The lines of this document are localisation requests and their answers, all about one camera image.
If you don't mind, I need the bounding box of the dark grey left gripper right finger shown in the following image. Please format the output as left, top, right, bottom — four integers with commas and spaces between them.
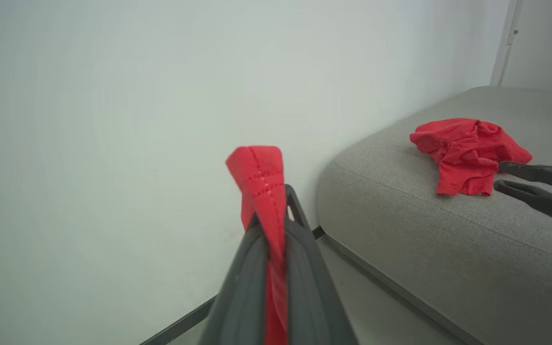
284, 184, 359, 345

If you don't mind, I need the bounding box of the grey fabric sofa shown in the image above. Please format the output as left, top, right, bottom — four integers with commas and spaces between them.
316, 86, 552, 345

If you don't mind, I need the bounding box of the white door frame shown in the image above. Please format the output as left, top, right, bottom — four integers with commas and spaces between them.
490, 0, 524, 87

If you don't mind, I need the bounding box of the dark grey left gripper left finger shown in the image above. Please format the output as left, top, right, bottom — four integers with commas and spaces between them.
198, 216, 270, 345

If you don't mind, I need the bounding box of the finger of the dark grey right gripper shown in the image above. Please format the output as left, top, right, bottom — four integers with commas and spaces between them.
498, 161, 552, 198
493, 180, 552, 232

